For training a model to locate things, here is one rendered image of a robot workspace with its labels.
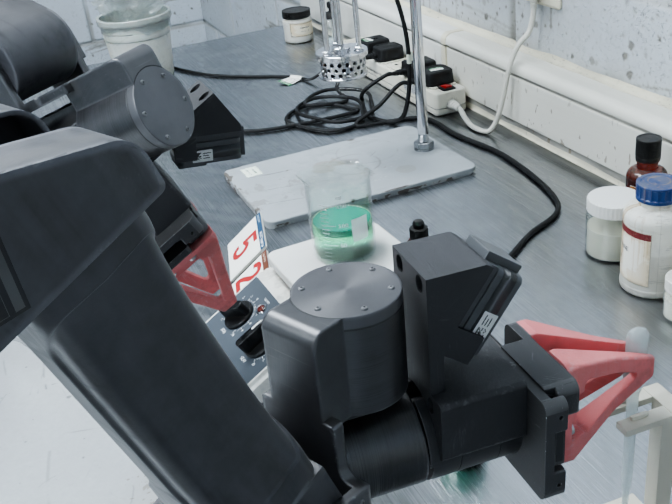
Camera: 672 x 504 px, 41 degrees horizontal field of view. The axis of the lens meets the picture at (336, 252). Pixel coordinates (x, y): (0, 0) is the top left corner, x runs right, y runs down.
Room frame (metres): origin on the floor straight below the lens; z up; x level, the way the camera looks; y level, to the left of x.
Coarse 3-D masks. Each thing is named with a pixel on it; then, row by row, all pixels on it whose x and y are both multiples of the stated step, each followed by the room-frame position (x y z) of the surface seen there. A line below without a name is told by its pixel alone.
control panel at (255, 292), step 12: (252, 288) 0.76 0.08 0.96; (264, 288) 0.75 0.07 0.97; (240, 300) 0.75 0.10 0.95; (252, 300) 0.74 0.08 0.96; (264, 300) 0.73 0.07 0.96; (276, 300) 0.72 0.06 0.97; (252, 312) 0.72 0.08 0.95; (264, 312) 0.71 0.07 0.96; (216, 324) 0.74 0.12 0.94; (252, 324) 0.71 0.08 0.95; (216, 336) 0.72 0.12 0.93; (228, 336) 0.71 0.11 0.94; (240, 336) 0.70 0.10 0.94; (228, 348) 0.70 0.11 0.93; (240, 360) 0.67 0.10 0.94; (252, 360) 0.66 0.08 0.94; (264, 360) 0.65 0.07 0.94; (240, 372) 0.66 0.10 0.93; (252, 372) 0.65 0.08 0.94
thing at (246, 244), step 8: (248, 224) 0.97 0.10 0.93; (256, 224) 0.95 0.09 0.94; (240, 232) 0.97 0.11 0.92; (248, 232) 0.95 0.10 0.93; (256, 232) 0.93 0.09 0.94; (240, 240) 0.95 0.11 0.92; (248, 240) 0.93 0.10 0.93; (256, 240) 0.91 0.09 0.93; (232, 248) 0.95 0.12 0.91; (240, 248) 0.93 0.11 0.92; (248, 248) 0.91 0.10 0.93; (256, 248) 0.89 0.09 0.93; (232, 256) 0.93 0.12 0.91; (240, 256) 0.91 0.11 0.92; (248, 256) 0.89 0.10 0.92; (240, 264) 0.89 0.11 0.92
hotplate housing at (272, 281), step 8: (264, 272) 0.77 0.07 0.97; (272, 272) 0.77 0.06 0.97; (264, 280) 0.76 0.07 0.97; (272, 280) 0.75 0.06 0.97; (280, 280) 0.75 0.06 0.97; (272, 288) 0.74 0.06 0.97; (280, 288) 0.74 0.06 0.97; (288, 288) 0.73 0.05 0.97; (280, 296) 0.72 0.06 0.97; (288, 296) 0.72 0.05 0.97; (216, 312) 0.75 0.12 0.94; (208, 320) 0.75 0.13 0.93; (264, 368) 0.65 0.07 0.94; (256, 376) 0.64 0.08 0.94; (264, 376) 0.64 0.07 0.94; (248, 384) 0.64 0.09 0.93; (256, 384) 0.64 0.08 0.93; (264, 384) 0.64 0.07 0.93; (256, 392) 0.64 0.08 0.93; (264, 392) 0.64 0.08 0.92
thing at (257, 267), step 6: (258, 258) 0.87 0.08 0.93; (252, 264) 0.87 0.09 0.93; (258, 264) 0.85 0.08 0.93; (246, 270) 0.87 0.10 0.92; (252, 270) 0.85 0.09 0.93; (258, 270) 0.84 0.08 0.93; (240, 276) 0.87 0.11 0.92; (246, 276) 0.85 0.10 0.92; (252, 276) 0.84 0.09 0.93; (234, 282) 0.86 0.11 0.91; (240, 282) 0.85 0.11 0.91; (246, 282) 0.84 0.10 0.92; (240, 288) 0.84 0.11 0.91
